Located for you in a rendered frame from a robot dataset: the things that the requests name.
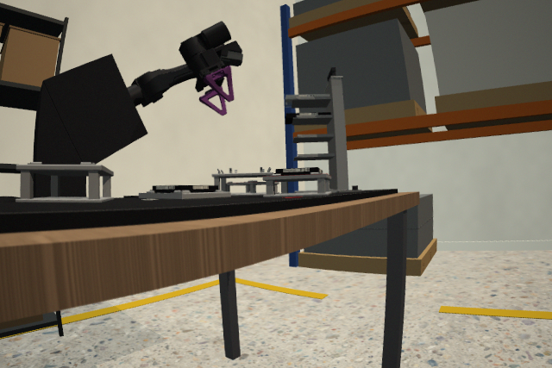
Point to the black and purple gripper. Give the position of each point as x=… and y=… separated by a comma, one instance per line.
x=213, y=77

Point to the white microplate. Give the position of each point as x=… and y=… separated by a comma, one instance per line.
x=288, y=98

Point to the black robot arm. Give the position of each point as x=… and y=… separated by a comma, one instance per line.
x=150, y=86

